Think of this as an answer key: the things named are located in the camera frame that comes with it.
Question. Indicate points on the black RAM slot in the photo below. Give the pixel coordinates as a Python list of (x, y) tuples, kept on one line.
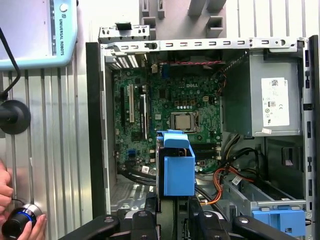
[(207, 145), (207, 154)]

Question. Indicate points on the pale blue teach pendant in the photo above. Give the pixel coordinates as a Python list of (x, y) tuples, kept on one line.
[(25, 30)]

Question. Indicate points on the blue drive cage latch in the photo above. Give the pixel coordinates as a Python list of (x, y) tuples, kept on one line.
[(275, 222)]

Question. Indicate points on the black expansion slot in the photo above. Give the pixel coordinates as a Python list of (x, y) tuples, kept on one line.
[(122, 110)]

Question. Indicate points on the green motherboard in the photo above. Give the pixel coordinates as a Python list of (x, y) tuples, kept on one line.
[(165, 105)]

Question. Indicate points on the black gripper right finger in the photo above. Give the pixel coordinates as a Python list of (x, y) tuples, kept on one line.
[(212, 225)]

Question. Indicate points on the silver expansion slot bracket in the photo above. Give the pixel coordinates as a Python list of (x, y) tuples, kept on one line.
[(110, 33)]

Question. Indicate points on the black round mount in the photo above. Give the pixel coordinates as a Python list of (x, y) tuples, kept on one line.
[(17, 117)]

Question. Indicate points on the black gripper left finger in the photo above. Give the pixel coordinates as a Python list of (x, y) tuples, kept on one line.
[(143, 225)]

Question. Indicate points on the black graphics card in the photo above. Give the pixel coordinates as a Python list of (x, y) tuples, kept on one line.
[(143, 117)]

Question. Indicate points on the grey power supply unit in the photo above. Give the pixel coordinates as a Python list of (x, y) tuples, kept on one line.
[(240, 100)]

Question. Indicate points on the CPU socket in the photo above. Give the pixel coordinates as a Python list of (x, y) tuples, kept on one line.
[(172, 123)]

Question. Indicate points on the grey optical drive cage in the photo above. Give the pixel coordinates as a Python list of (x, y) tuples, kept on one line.
[(250, 197)]

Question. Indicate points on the hard disk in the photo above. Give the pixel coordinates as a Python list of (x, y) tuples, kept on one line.
[(178, 175)]

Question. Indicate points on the grey parts rack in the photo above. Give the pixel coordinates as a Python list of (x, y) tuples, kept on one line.
[(180, 27)]

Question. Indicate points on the person's left hand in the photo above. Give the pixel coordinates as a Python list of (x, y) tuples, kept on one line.
[(4, 190)]

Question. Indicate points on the white expansion slot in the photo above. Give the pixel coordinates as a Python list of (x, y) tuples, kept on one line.
[(131, 105)]

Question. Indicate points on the person's right hand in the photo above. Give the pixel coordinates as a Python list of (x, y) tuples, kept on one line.
[(37, 228)]

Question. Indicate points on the silver CPU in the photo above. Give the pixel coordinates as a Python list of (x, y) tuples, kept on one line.
[(183, 122)]

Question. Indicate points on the black PC case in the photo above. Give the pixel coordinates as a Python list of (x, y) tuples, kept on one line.
[(95, 125)]

